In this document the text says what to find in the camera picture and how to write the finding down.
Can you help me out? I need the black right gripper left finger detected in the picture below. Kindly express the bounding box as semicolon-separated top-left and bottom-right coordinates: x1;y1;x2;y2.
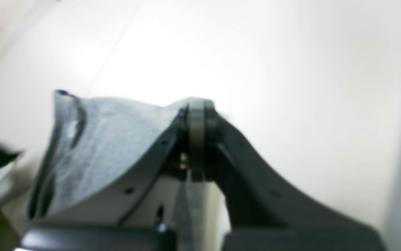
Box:
16;100;206;251

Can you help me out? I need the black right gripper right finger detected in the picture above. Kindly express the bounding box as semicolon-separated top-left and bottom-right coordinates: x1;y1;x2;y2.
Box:
205;101;386;251

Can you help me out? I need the grey t-shirt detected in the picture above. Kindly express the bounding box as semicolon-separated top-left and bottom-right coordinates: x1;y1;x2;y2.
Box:
26;89;222;251

